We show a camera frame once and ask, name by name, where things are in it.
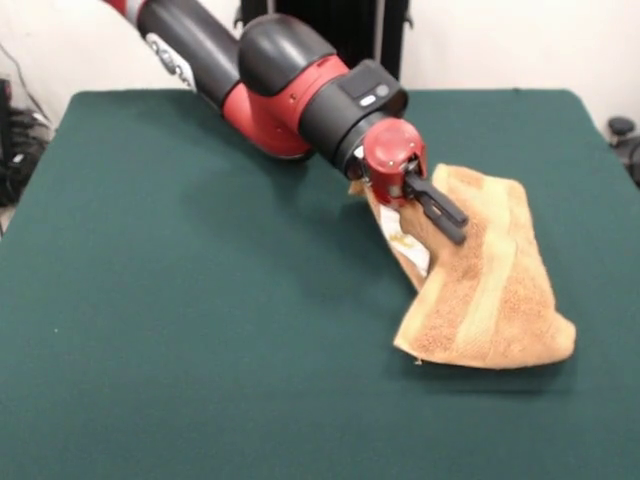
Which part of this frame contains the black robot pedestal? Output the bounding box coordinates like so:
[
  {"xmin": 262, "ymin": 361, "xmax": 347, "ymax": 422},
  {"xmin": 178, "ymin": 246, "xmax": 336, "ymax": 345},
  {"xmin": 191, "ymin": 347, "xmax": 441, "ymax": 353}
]
[{"xmin": 234, "ymin": 0, "xmax": 416, "ymax": 84}]

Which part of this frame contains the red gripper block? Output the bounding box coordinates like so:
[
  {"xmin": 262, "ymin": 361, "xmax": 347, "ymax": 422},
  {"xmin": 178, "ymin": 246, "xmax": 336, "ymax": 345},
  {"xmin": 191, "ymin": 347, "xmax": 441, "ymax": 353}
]
[{"xmin": 362, "ymin": 118, "xmax": 470, "ymax": 247}]

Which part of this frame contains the grey chair base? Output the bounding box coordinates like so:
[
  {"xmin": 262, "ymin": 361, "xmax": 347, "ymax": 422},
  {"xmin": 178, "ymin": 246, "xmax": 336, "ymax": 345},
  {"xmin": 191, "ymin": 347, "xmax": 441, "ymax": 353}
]
[{"xmin": 607, "ymin": 116, "xmax": 640, "ymax": 189}]

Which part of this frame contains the tan terry towel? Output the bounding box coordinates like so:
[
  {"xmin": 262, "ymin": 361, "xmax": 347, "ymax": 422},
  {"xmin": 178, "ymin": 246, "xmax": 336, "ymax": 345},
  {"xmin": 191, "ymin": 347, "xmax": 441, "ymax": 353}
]
[{"xmin": 347, "ymin": 162, "xmax": 578, "ymax": 371}]

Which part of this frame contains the dark green table cloth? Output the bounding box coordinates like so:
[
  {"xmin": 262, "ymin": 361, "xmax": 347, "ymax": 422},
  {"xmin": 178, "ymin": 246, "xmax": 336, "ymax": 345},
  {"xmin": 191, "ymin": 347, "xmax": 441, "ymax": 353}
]
[{"xmin": 0, "ymin": 88, "xmax": 640, "ymax": 480}]

